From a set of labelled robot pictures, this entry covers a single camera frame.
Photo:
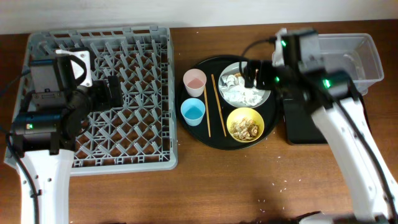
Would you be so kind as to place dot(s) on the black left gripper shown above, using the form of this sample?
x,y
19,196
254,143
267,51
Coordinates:
x,y
102,88

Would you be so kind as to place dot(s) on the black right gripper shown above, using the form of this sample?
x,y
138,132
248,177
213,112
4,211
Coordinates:
x,y
251,72

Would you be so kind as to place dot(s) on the white paper napkin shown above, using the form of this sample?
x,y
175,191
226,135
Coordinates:
x,y
233,90

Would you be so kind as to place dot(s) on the white round plate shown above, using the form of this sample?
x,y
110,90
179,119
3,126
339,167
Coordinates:
x,y
233,69

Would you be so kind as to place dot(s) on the yellow bowl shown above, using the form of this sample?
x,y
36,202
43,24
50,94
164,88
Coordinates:
x,y
240,113

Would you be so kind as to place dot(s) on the food scraps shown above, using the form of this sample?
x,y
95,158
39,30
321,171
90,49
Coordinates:
x,y
244,130

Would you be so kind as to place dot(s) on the pink plastic cup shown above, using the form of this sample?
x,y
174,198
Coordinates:
x,y
194,81

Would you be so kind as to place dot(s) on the blue plastic cup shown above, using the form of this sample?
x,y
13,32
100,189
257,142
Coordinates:
x,y
193,111

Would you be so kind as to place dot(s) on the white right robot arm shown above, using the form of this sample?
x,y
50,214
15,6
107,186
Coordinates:
x,y
335,106

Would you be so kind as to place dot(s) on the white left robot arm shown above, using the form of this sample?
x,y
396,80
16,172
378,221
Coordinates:
x,y
43,134

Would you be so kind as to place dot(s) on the grey dishwasher rack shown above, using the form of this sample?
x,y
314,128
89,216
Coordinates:
x,y
140,135

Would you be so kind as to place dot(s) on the round black tray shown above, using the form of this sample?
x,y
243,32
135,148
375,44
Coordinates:
x,y
216,137

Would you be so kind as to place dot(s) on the left wooden chopstick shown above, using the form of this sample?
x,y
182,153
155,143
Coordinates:
x,y
207,112

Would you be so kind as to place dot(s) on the wooden chopstick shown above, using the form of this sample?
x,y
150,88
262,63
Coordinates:
x,y
218,104
207,112

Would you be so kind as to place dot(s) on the right wooden chopstick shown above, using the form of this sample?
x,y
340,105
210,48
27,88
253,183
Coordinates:
x,y
218,104

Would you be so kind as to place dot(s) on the black rectangular tray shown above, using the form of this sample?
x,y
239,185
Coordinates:
x,y
300,128

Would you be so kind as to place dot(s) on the clear plastic bin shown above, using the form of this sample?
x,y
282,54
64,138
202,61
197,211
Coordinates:
x,y
354,53

